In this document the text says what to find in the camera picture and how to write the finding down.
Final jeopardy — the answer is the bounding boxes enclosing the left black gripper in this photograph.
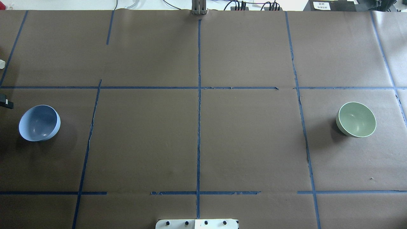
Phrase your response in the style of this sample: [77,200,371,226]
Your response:
[0,93,14,109]

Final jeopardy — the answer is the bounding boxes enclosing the blue bowl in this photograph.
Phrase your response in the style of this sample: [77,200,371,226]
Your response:
[18,105,61,142]

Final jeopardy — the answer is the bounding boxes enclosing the green bowl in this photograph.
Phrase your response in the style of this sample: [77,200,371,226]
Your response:
[335,102,377,138]

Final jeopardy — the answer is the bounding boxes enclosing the black power strip left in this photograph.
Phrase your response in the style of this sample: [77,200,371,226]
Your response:
[230,5,249,11]

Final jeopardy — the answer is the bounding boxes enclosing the black power strip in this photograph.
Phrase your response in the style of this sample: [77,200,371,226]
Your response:
[262,3,283,11]
[230,5,249,11]

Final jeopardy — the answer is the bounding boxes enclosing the black power strip right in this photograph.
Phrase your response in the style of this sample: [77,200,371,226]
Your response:
[262,3,283,11]

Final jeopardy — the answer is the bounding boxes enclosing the black box with label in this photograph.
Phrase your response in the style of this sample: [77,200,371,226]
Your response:
[303,0,356,12]

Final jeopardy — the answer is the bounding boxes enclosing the aluminium frame post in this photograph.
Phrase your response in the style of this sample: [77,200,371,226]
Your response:
[191,0,208,15]

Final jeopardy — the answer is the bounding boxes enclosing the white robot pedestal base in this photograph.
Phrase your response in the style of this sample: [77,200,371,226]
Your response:
[155,219,239,229]

